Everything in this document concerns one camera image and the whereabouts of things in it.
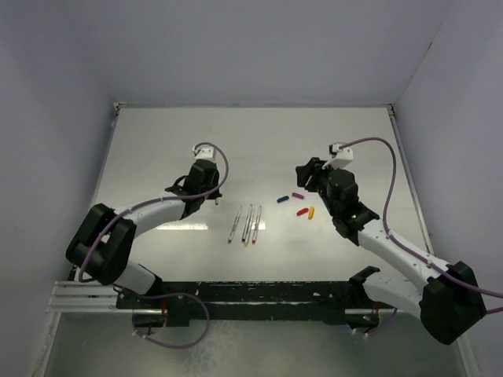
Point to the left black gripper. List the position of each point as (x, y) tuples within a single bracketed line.
[(214, 179)]

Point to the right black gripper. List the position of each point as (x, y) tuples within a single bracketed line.
[(303, 173)]

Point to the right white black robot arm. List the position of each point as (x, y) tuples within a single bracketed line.
[(441, 295)]

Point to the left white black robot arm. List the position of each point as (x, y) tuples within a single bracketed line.
[(101, 246)]

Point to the red pen cap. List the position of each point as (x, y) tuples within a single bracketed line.
[(302, 211)]

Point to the purple whiteboard marker pen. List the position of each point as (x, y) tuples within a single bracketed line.
[(234, 226)]

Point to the yellow whiteboard marker pen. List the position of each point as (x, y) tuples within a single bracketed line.
[(249, 227)]

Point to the red whiteboard marker pen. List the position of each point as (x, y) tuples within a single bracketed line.
[(257, 224)]

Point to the blue whiteboard marker pen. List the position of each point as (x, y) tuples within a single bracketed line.
[(246, 223)]

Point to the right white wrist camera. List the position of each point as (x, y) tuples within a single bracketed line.
[(340, 156)]

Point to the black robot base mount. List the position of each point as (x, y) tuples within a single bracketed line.
[(329, 302)]

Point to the aluminium frame rail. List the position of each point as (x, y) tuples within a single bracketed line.
[(74, 297)]

